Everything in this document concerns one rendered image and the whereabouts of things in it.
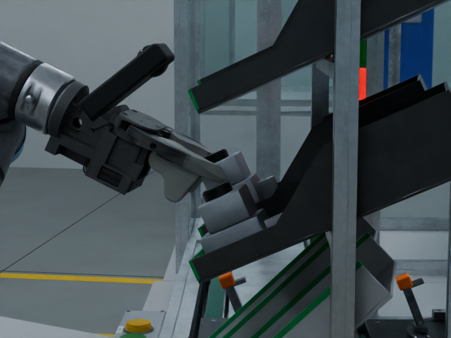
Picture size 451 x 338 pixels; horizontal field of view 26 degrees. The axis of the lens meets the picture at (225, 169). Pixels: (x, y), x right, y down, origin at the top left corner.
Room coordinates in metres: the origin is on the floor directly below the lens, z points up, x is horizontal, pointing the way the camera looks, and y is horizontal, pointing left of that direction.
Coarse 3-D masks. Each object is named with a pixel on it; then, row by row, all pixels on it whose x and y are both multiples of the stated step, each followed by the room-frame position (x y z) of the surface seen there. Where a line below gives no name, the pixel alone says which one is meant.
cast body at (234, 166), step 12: (216, 156) 1.08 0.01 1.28; (228, 156) 1.09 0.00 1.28; (240, 156) 1.09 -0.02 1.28; (228, 168) 1.07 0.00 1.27; (240, 168) 1.07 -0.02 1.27; (204, 180) 1.08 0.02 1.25; (240, 180) 1.07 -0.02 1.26; (252, 180) 1.07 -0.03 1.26; (264, 180) 1.08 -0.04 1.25; (252, 192) 1.07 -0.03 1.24; (264, 192) 1.08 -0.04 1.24
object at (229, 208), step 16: (208, 192) 0.94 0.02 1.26; (224, 192) 0.94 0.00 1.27; (240, 192) 0.93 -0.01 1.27; (208, 208) 0.93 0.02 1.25; (224, 208) 0.93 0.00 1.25; (240, 208) 0.93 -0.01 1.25; (256, 208) 0.96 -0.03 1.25; (208, 224) 0.93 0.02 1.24; (224, 224) 0.93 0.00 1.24; (240, 224) 0.93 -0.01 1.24; (256, 224) 0.92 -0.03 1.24; (272, 224) 0.94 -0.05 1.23; (208, 240) 0.93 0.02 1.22; (224, 240) 0.93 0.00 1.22
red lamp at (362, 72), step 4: (360, 68) 1.53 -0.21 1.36; (364, 68) 1.54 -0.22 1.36; (360, 72) 1.53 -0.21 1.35; (364, 72) 1.53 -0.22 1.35; (360, 76) 1.53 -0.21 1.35; (364, 76) 1.53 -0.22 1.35; (360, 80) 1.53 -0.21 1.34; (364, 80) 1.53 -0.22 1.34; (360, 84) 1.53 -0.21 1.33; (364, 84) 1.53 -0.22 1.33; (360, 88) 1.53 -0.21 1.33; (364, 88) 1.53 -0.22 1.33; (360, 92) 1.53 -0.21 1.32; (364, 92) 1.54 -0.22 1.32; (360, 96) 1.53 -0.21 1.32; (364, 96) 1.54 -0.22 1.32
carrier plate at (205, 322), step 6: (204, 318) 1.49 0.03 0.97; (210, 318) 1.49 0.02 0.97; (216, 318) 1.49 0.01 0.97; (222, 318) 1.49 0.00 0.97; (228, 318) 1.49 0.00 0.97; (204, 324) 1.45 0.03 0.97; (210, 324) 1.45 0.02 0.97; (216, 324) 1.45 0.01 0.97; (222, 324) 1.45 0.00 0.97; (204, 330) 1.42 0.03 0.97; (210, 330) 1.42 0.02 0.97; (198, 336) 1.40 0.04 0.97; (204, 336) 1.40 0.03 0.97; (354, 336) 1.40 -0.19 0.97
